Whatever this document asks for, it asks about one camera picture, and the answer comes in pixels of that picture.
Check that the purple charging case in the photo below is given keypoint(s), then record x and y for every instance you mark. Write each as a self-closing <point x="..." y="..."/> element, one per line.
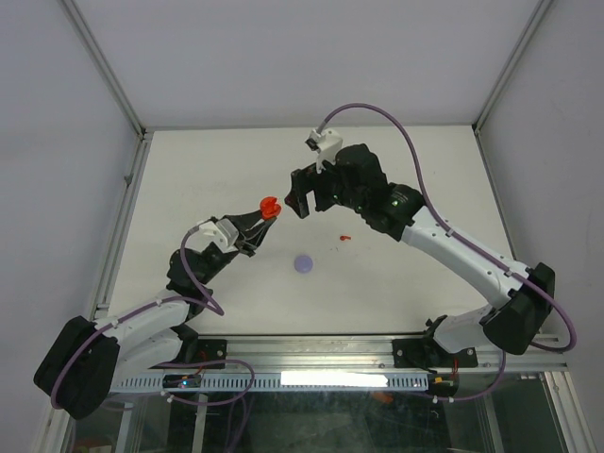
<point x="303" y="264"/>

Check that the slotted cable duct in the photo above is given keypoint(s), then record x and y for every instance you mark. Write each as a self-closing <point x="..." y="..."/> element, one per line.
<point x="286" y="381"/>

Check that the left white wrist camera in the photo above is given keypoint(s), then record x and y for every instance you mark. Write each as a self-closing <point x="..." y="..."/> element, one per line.
<point x="221" y="233"/>

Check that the aluminium mounting rail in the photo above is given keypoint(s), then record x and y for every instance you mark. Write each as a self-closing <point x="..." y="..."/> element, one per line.
<point x="352" y="353"/>

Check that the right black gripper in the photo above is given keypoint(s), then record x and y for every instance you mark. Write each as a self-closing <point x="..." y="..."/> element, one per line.
<point x="304" y="180"/>

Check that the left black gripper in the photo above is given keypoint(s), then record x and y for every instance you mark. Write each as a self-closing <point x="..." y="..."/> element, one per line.
<point x="254" y="230"/>

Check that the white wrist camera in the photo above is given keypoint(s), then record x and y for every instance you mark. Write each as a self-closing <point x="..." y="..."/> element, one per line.
<point x="221" y="233"/>
<point x="326" y="143"/>

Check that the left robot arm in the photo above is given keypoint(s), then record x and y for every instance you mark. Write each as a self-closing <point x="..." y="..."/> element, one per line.
<point x="89" y="357"/>

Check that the red charging case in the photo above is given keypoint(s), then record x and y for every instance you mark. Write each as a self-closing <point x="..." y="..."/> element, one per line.
<point x="270" y="208"/>

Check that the aluminium frame post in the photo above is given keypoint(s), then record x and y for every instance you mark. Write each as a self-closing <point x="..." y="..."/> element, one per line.
<point x="529" y="30"/>
<point x="100" y="61"/>

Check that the left aluminium frame post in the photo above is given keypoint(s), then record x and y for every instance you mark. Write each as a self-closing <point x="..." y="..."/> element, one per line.
<point x="100" y="61"/>

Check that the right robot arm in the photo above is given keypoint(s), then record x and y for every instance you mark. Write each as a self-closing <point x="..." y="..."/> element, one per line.
<point x="351" y="177"/>

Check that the right aluminium frame post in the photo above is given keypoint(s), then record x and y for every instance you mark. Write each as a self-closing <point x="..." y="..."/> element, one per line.
<point x="529" y="30"/>

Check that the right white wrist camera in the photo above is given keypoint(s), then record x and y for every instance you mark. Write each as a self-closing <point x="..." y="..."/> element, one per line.
<point x="326" y="143"/>

